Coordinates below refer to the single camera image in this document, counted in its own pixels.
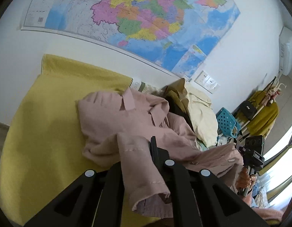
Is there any pink coat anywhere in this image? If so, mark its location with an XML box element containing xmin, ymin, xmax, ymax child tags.
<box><xmin>78</xmin><ymin>89</ymin><xmax>243</xmax><ymax>218</ymax></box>

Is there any person's right hand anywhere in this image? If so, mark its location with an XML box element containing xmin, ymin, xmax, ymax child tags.
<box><xmin>235</xmin><ymin>167</ymin><xmax>257</xmax><ymax>191</ymax></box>

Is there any yellow hanging garment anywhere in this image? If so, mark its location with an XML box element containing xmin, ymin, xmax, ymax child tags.
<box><xmin>235</xmin><ymin>91</ymin><xmax>279</xmax><ymax>139</ymax></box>

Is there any upper blue plastic basket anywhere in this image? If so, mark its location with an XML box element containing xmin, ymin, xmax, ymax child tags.
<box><xmin>216</xmin><ymin>107</ymin><xmax>241</xmax><ymax>138</ymax></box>

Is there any black handbag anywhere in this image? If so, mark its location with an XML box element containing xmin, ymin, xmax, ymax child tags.
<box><xmin>239</xmin><ymin>100</ymin><xmax>257</xmax><ymax>121</ymax></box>

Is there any cream garment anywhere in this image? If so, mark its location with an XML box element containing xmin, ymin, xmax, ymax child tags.
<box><xmin>183</xmin><ymin>82</ymin><xmax>218</xmax><ymax>148</ymax></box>

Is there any coat rack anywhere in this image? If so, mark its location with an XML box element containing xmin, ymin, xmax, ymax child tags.
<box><xmin>235</xmin><ymin>77</ymin><xmax>286</xmax><ymax>138</ymax></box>

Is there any patterned yellow bed sheet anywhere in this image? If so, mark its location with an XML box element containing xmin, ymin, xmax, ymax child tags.
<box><xmin>0</xmin><ymin>54</ymin><xmax>132</xmax><ymax>225</ymax></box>

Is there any mustard yellow garment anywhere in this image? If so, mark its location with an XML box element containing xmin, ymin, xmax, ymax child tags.
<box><xmin>163</xmin><ymin>79</ymin><xmax>190</xmax><ymax>117</ymax></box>

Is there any white air conditioner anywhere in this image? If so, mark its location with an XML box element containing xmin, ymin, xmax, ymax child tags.
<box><xmin>279</xmin><ymin>27</ymin><xmax>292</xmax><ymax>76</ymax></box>

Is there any white wall switch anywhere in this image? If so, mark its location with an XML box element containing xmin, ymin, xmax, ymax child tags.
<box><xmin>208</xmin><ymin>82</ymin><xmax>220</xmax><ymax>94</ymax></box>

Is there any middle white wall socket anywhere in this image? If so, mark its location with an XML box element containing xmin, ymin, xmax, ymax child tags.
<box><xmin>203</xmin><ymin>76</ymin><xmax>215</xmax><ymax>89</ymax></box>

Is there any white wall socket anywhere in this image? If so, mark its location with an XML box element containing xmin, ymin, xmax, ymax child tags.
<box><xmin>203</xmin><ymin>76</ymin><xmax>215</xmax><ymax>89</ymax></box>
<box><xmin>194</xmin><ymin>71</ymin><xmax>209</xmax><ymax>85</ymax></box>

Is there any left white wall socket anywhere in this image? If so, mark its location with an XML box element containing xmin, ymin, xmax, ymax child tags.
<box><xmin>194</xmin><ymin>71</ymin><xmax>209</xmax><ymax>85</ymax></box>

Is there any colourful wall map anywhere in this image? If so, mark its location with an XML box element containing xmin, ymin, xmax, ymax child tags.
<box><xmin>22</xmin><ymin>0</ymin><xmax>240</xmax><ymax>79</ymax></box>

